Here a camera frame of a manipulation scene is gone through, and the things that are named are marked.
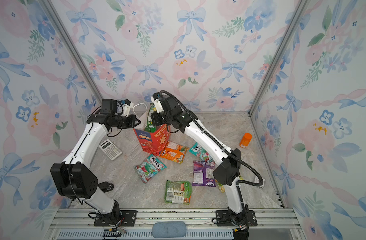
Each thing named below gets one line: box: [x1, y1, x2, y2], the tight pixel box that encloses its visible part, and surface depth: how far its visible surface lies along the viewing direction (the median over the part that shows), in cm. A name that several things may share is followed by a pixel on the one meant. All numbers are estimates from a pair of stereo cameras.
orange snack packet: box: [159, 140, 189, 165], surface depth 97 cm
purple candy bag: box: [192, 160, 216, 187], surface depth 88 cm
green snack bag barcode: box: [164, 180, 193, 205], surface depth 83 cm
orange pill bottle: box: [239, 132, 253, 148], surface depth 97 cm
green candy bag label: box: [144, 103, 157, 133], surface depth 79 cm
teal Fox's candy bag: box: [189, 142, 215, 163], surface depth 97 cm
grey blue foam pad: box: [152, 221, 187, 238], surface depth 70 cm
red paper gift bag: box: [133, 124, 171, 157], surface depth 84 cm
